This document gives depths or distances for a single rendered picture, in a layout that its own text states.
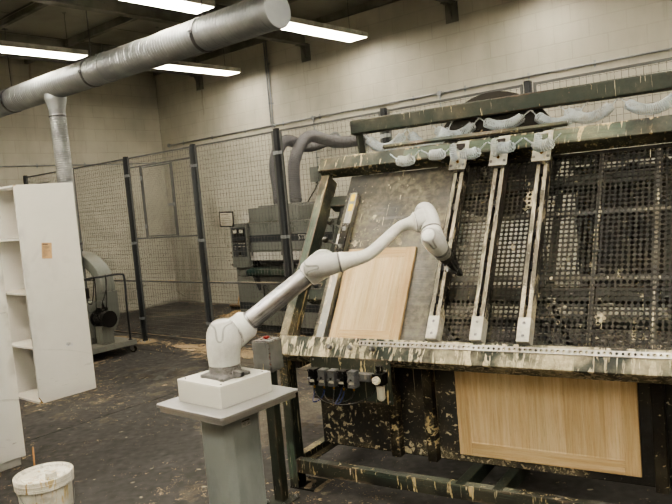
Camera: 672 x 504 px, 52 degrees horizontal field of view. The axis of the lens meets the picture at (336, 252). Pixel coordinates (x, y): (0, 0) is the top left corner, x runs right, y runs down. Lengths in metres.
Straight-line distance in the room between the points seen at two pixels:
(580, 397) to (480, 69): 5.98
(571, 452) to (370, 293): 1.32
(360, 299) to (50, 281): 3.89
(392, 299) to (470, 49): 5.67
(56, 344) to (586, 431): 5.06
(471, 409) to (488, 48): 5.90
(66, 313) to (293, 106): 5.19
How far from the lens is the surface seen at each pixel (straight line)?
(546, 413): 3.68
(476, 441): 3.86
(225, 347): 3.38
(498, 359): 3.43
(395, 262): 3.92
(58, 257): 7.14
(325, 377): 3.77
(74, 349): 7.26
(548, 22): 8.67
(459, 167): 3.96
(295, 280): 3.51
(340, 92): 10.22
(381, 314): 3.81
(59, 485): 4.02
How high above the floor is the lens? 1.67
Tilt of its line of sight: 4 degrees down
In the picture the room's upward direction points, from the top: 5 degrees counter-clockwise
